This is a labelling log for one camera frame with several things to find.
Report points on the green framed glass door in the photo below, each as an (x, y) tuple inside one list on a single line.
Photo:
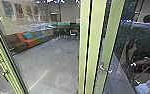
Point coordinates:
[(84, 46)]

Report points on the small lobby chair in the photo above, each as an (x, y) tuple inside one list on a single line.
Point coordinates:
[(72, 32)]

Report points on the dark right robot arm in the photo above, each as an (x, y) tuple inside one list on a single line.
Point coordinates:
[(147, 65)]

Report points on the multicolour lobby sofa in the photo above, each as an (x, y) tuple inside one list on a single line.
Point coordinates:
[(27, 38)]

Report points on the small metal door latch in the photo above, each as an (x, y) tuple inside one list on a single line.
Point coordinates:
[(5, 75)]

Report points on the framed lobby wall picture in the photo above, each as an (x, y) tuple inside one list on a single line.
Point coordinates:
[(36, 11), (19, 10), (7, 9), (28, 10)]

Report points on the brown lobby door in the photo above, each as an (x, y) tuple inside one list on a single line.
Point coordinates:
[(54, 16)]

